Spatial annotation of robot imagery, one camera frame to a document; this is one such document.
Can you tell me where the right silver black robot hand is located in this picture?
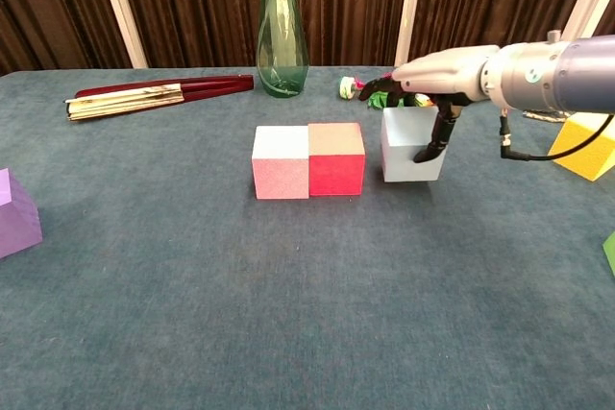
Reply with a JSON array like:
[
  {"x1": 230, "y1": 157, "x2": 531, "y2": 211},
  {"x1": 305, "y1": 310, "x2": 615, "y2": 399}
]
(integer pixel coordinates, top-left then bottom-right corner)
[{"x1": 357, "y1": 44, "x2": 501, "y2": 164}]

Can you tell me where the light blue foam cube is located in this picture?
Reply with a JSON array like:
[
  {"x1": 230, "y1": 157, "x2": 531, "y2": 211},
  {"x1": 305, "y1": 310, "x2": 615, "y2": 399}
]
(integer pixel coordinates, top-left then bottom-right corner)
[{"x1": 380, "y1": 106, "x2": 449, "y2": 183}]

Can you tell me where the red foam cube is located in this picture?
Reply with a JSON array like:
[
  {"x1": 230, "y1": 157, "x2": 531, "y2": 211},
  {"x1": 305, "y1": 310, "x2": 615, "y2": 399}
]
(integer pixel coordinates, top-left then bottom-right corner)
[{"x1": 307, "y1": 122, "x2": 367, "y2": 198}]

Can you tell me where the pink foam cube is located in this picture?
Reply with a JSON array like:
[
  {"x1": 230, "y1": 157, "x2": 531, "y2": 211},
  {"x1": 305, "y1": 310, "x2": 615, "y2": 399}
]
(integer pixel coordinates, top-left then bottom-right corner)
[{"x1": 251, "y1": 125, "x2": 311, "y2": 201}]

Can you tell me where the colourful feather shuttlecock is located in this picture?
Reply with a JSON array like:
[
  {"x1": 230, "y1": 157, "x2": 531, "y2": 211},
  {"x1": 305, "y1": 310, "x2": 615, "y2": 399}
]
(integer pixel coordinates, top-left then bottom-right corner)
[{"x1": 338, "y1": 71, "x2": 433, "y2": 111}]

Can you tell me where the yellow foam cube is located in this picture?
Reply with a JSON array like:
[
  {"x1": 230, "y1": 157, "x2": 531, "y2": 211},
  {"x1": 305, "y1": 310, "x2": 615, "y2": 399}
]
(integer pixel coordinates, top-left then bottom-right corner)
[{"x1": 547, "y1": 111, "x2": 615, "y2": 183}]

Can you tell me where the green spray bottle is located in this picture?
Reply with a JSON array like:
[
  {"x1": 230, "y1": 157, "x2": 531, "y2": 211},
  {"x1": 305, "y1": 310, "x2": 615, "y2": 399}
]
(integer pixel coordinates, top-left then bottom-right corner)
[{"x1": 257, "y1": 0, "x2": 309, "y2": 99}]

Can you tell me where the green foam cube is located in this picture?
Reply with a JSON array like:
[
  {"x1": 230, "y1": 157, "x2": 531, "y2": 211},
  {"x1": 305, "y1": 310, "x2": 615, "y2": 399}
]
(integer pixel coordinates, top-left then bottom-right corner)
[{"x1": 602, "y1": 230, "x2": 615, "y2": 279}]

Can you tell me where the brown pleated curtain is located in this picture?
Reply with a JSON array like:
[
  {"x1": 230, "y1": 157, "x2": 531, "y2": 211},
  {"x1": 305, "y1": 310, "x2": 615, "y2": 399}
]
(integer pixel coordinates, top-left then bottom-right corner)
[{"x1": 0, "y1": 0, "x2": 615, "y2": 76}]

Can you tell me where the blue felt table mat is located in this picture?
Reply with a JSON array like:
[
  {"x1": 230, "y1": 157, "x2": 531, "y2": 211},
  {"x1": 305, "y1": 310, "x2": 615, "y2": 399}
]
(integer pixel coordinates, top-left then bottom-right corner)
[{"x1": 0, "y1": 63, "x2": 615, "y2": 410}]

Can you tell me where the folded red paper fan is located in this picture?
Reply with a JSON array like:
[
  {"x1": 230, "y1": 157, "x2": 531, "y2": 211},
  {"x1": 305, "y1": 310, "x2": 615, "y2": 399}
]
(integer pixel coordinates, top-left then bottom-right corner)
[{"x1": 63, "y1": 74, "x2": 256, "y2": 122}]

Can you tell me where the purple foam cube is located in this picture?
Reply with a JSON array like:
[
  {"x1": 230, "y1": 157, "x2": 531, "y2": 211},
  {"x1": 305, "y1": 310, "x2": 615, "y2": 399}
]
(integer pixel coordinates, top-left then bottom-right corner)
[{"x1": 0, "y1": 167, "x2": 44, "y2": 260}]

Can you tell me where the beige rope bundle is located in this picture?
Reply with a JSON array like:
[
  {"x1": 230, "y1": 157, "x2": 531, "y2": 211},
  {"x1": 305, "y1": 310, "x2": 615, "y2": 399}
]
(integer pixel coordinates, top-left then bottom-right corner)
[{"x1": 521, "y1": 109, "x2": 573, "y2": 123}]

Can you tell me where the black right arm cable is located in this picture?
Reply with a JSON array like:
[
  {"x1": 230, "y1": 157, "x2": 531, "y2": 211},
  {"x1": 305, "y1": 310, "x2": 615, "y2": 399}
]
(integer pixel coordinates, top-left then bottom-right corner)
[{"x1": 497, "y1": 109, "x2": 615, "y2": 161}]

